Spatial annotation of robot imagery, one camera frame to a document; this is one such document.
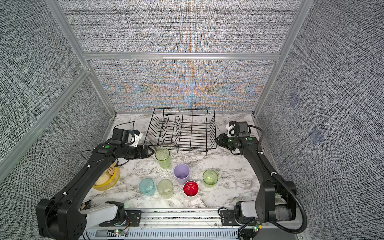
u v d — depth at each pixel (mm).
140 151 695
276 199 411
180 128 1064
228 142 730
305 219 366
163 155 862
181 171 795
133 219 733
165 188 819
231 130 752
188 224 732
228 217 733
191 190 815
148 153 718
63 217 389
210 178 859
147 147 721
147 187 834
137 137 733
